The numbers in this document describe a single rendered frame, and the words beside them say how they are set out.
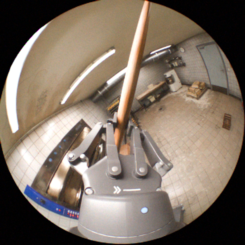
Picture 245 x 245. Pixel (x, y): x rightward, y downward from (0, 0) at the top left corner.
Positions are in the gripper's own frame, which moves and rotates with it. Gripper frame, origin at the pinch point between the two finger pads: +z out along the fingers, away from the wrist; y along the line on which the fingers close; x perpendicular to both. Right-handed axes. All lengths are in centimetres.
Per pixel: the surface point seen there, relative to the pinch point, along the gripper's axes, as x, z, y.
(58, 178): -103, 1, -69
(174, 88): 114, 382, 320
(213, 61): 262, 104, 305
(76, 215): -127, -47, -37
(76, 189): -122, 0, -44
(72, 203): -122, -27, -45
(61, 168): -101, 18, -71
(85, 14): 59, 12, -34
